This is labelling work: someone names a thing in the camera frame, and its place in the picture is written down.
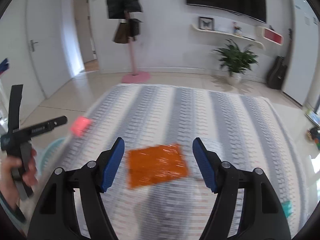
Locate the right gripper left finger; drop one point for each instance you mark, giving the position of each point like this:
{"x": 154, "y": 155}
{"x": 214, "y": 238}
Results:
{"x": 71, "y": 198}

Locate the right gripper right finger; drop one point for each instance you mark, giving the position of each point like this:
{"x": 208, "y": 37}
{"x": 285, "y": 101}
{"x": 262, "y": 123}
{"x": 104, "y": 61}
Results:
{"x": 262, "y": 215}

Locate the teal wrapper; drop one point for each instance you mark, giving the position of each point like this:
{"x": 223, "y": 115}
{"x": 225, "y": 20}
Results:
{"x": 287, "y": 208}

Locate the orange foil wrapper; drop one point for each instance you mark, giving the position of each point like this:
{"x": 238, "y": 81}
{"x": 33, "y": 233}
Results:
{"x": 154, "y": 165}

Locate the person's left hand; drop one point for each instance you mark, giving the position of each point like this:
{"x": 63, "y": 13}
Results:
{"x": 8, "y": 187}

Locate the teal plastic basket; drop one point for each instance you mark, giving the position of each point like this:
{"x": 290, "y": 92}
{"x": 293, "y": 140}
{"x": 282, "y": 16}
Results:
{"x": 42, "y": 160}

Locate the pink sticky note pad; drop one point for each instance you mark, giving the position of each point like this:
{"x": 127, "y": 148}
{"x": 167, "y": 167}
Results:
{"x": 80, "y": 126}

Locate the striped woven table cloth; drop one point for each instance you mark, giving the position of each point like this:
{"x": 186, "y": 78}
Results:
{"x": 243, "y": 130}

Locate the white door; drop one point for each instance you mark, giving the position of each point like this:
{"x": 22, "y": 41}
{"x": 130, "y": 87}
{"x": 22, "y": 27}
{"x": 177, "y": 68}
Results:
{"x": 53, "y": 43}

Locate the pink coat stand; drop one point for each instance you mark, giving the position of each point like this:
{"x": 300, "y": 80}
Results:
{"x": 135, "y": 76}

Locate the white refrigerator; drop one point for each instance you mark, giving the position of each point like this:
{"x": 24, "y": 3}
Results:
{"x": 304, "y": 52}

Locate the black guitar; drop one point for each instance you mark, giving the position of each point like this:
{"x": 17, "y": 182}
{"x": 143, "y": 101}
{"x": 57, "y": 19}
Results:
{"x": 276, "y": 75}

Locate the brown bag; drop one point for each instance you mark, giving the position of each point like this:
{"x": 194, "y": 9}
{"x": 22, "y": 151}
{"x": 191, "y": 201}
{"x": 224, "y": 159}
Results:
{"x": 121, "y": 35}

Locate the green potted plant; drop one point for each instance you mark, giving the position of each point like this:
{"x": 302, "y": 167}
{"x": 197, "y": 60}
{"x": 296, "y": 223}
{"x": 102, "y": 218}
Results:
{"x": 236, "y": 60}

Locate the black handbag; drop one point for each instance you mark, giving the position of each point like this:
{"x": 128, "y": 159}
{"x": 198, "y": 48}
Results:
{"x": 133, "y": 27}

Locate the small figurine on shelf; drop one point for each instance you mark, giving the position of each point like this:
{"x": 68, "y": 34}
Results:
{"x": 237, "y": 29}

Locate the red white wall box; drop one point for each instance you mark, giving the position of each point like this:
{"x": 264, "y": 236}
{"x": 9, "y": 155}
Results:
{"x": 269, "y": 35}

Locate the white curved wall shelf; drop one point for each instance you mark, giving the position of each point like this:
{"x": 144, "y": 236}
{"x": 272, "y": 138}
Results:
{"x": 254, "y": 42}

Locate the butterfly picture frame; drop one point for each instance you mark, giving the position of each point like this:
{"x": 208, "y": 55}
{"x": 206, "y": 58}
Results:
{"x": 206, "y": 23}

